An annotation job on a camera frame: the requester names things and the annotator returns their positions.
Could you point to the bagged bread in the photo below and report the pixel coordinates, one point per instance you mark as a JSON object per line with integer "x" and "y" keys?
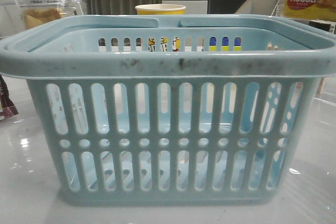
{"x": 36, "y": 16}

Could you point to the light blue plastic basket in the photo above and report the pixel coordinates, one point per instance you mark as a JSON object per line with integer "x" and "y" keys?
{"x": 127, "y": 126}

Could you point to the yellow paper cup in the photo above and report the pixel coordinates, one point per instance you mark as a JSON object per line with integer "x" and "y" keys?
{"x": 159, "y": 9}

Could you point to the beige chair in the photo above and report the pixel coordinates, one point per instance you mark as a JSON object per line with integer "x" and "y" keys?
{"x": 260, "y": 7}

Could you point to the dark red snack bag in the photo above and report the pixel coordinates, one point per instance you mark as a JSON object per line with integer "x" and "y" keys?
{"x": 8, "y": 108}

